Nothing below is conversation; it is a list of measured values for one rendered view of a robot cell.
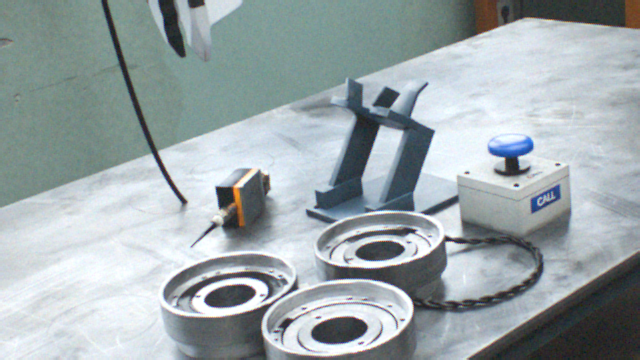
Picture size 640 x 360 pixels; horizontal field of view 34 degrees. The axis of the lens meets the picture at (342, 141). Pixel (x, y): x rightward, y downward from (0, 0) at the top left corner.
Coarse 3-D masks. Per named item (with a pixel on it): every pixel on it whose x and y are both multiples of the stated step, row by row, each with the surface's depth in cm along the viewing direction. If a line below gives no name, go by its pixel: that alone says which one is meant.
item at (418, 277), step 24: (360, 216) 89; (384, 216) 89; (408, 216) 88; (336, 240) 87; (360, 240) 87; (384, 240) 86; (408, 240) 86; (432, 240) 85; (336, 264) 80; (360, 264) 82; (384, 264) 79; (408, 264) 80; (432, 264) 81; (408, 288) 80; (432, 288) 83
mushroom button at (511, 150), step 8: (496, 136) 93; (504, 136) 93; (512, 136) 92; (520, 136) 92; (488, 144) 93; (496, 144) 92; (504, 144) 91; (512, 144) 91; (520, 144) 91; (528, 144) 91; (488, 152) 93; (496, 152) 91; (504, 152) 91; (512, 152) 91; (520, 152) 91; (528, 152) 91; (512, 160) 92
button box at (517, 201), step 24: (480, 168) 94; (504, 168) 93; (528, 168) 92; (552, 168) 92; (480, 192) 92; (504, 192) 90; (528, 192) 90; (552, 192) 92; (480, 216) 93; (504, 216) 91; (528, 216) 90; (552, 216) 92
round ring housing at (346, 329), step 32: (320, 288) 77; (352, 288) 77; (384, 288) 76; (288, 320) 76; (320, 320) 75; (352, 320) 75; (288, 352) 69; (320, 352) 68; (352, 352) 68; (384, 352) 69
